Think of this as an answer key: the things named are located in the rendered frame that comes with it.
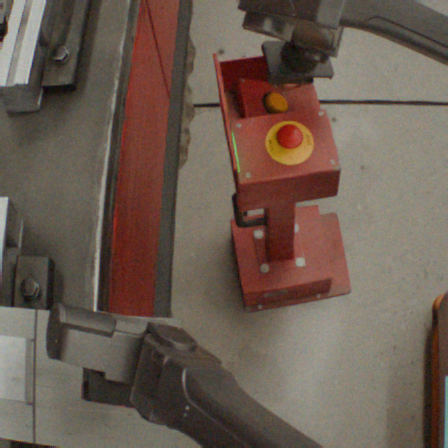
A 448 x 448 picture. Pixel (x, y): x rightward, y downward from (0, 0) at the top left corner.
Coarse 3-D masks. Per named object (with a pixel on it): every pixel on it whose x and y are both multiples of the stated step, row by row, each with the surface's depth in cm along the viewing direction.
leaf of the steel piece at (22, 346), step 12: (0, 336) 107; (0, 348) 107; (12, 348) 107; (24, 348) 107; (0, 360) 106; (12, 360) 106; (24, 360) 106; (0, 372) 106; (12, 372) 106; (24, 372) 106; (0, 384) 105; (12, 384) 105; (24, 384) 104; (0, 396) 105; (12, 396) 104; (24, 396) 104
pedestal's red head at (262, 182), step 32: (224, 64) 140; (256, 64) 142; (224, 96) 134; (256, 96) 145; (288, 96) 148; (224, 128) 150; (256, 128) 139; (320, 128) 138; (256, 160) 137; (320, 160) 136; (256, 192) 140; (288, 192) 142; (320, 192) 144
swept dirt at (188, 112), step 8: (192, 0) 239; (192, 8) 238; (192, 16) 237; (192, 48) 233; (192, 56) 232; (192, 64) 231; (184, 88) 229; (184, 96) 228; (192, 96) 228; (184, 104) 227; (192, 104) 227; (184, 112) 226; (192, 112) 226; (184, 120) 226; (184, 128) 225; (184, 136) 224; (184, 144) 224; (184, 152) 223; (184, 160) 222
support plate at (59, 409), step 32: (0, 320) 108; (32, 320) 108; (32, 352) 107; (32, 384) 105; (64, 384) 105; (0, 416) 104; (32, 416) 104; (64, 416) 104; (96, 416) 104; (128, 416) 103
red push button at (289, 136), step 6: (282, 126) 136; (288, 126) 135; (294, 126) 135; (282, 132) 135; (288, 132) 135; (294, 132) 135; (300, 132) 135; (276, 138) 135; (282, 138) 135; (288, 138) 135; (294, 138) 134; (300, 138) 135; (282, 144) 135; (288, 144) 134; (294, 144) 134; (300, 144) 135
